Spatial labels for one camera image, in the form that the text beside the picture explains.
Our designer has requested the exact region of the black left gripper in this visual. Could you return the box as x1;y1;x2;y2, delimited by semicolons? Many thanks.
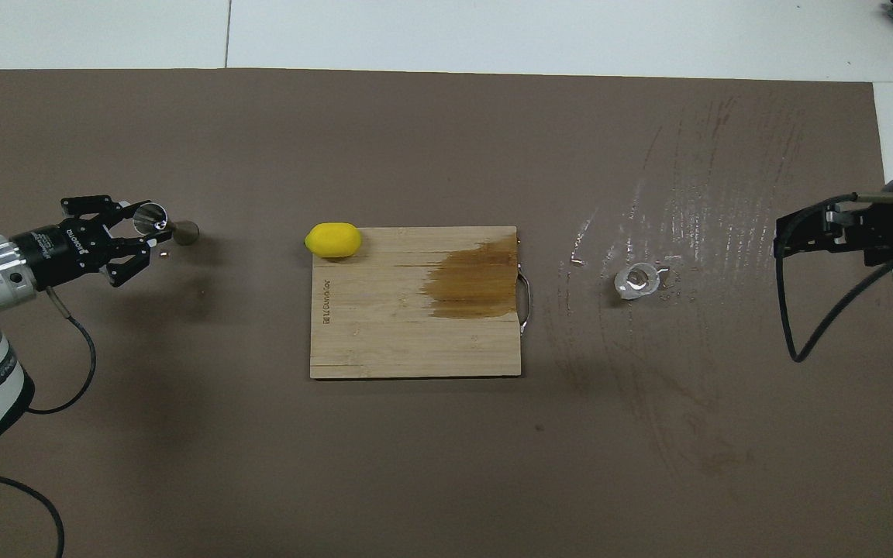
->
11;195;172;289

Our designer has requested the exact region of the steel double jigger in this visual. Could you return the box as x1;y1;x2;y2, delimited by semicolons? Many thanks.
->
133;201;201;247

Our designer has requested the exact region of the yellow lemon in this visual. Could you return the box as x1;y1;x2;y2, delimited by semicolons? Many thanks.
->
305;222;362;258

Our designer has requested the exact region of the wooden cutting board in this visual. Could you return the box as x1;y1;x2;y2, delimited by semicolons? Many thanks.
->
309;226;531;380

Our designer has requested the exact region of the brown table mat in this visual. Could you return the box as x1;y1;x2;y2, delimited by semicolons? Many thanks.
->
0;68;893;558

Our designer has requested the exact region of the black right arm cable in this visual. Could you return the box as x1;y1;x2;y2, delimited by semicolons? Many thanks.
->
774;192;893;363

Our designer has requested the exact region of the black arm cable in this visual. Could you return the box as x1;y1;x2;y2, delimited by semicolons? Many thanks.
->
774;192;893;363
0;287;98;558

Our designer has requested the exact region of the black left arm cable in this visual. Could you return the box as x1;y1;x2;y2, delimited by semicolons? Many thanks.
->
0;287;98;558

